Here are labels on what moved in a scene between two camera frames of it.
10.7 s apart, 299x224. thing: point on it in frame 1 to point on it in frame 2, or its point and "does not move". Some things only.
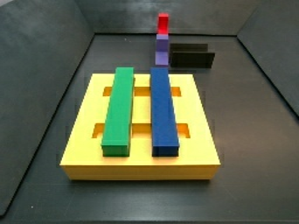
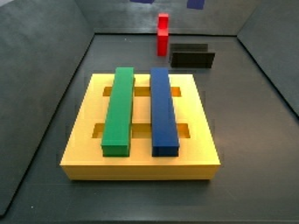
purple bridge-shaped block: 163,51 to 197,4
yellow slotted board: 197,163 does not move
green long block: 117,138 does not move
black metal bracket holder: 191,56 does not move
